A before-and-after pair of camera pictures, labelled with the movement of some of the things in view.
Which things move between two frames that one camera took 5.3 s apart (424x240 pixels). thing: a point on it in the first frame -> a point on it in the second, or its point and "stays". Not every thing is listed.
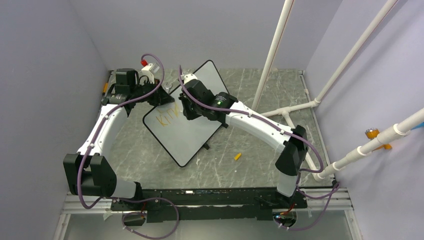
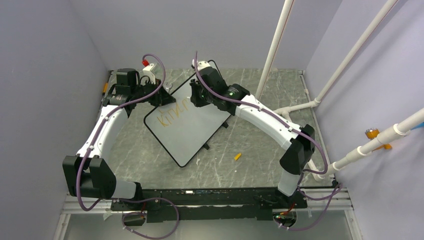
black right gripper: (190, 115) -> (195, 85)
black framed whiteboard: (181, 137) stays
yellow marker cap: (237, 156) stays
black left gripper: (161, 97) stays
